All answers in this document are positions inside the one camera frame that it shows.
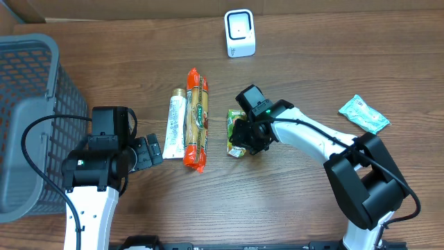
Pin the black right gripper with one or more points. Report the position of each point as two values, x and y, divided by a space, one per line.
243 141

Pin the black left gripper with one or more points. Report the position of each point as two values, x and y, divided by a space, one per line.
143 155

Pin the white tube with gold cap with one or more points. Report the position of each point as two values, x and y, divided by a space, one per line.
174 145

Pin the green snack bar wrapper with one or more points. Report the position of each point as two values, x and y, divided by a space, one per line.
233 115

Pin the orange biscuit roll pack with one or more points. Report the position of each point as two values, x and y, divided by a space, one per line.
196 133

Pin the teal tissue packet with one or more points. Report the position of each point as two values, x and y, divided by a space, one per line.
359 112

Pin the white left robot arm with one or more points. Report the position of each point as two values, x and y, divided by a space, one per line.
95 174

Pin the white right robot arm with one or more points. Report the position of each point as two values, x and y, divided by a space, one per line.
367 184

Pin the white barcode scanner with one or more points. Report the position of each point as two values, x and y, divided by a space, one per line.
240 33

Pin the brown cardboard back panel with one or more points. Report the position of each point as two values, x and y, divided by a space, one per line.
36 11

